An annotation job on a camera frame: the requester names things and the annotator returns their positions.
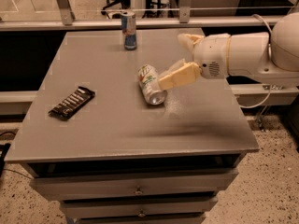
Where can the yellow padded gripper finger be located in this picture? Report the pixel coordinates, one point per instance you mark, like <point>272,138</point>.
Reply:
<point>179,74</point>
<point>188,41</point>

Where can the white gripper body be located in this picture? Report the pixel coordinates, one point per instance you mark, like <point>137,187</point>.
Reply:
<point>212,56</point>

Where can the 7up soda can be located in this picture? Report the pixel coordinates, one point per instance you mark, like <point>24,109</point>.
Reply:
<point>148,83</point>

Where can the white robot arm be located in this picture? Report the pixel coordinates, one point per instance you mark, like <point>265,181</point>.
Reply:
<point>270,57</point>

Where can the blue red bull can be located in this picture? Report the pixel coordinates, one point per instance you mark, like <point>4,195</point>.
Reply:
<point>128,27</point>

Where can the grey drawer cabinet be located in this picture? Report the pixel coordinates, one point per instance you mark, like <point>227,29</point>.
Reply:
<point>199,126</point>

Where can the black chocolate bar wrapper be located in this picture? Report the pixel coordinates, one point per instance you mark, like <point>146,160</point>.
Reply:
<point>70,105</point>

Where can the middle grey drawer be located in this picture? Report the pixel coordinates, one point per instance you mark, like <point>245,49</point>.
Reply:
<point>139,207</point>

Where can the grey drawer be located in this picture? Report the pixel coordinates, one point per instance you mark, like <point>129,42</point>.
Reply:
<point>139,207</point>
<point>133,185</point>

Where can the top grey drawer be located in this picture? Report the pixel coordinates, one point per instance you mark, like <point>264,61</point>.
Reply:
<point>133,185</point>

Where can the metal railing frame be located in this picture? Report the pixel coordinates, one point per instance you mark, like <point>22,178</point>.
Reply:
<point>32,15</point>

